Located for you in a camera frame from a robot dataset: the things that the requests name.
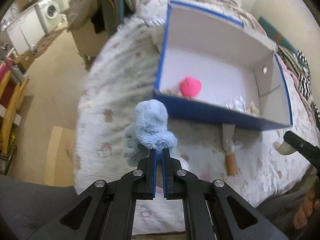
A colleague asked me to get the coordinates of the light blue plush toy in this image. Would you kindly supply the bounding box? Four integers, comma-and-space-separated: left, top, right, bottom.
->
123, 99, 178, 167

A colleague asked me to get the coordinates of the pink fluffy ball toy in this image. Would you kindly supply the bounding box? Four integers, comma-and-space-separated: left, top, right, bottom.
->
180, 77, 202, 98

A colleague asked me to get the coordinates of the clear plastic bag with label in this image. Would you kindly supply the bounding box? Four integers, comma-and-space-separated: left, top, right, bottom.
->
226, 96, 246, 112

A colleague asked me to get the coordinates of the person's bare foot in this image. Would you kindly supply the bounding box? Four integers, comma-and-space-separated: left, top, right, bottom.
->
293, 184, 319, 230

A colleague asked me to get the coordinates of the brown cardboard tube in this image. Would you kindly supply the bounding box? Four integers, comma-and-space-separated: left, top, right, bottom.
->
225, 153, 238, 176

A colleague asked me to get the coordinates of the white patterned bed blanket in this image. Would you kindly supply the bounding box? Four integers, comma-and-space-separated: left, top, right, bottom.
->
74, 0, 320, 235

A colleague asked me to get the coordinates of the cream scrunchie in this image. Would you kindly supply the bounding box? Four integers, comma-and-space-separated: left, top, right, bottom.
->
246, 101, 260, 115

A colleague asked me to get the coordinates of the striped knitted cloth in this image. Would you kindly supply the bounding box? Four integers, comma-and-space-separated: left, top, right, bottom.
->
276, 46, 319, 129

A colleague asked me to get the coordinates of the white box with blue edges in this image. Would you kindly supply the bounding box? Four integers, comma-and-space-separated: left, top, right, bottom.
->
153, 0, 293, 131

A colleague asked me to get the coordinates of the teal headboard cushion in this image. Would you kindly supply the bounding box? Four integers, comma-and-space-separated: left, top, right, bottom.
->
258, 16, 309, 68

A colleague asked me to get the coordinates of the yellow wooden chair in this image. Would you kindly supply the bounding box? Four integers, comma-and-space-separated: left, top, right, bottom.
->
1, 77, 30, 157

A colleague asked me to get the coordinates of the brown cardboard box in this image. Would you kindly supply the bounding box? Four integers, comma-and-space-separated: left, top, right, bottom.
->
14, 49, 35, 74

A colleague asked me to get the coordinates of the white kitchen cabinet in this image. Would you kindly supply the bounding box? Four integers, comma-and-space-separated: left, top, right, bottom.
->
5, 7, 45, 55

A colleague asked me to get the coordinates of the white washing machine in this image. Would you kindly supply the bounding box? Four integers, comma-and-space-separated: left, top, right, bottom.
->
35, 0, 62, 34

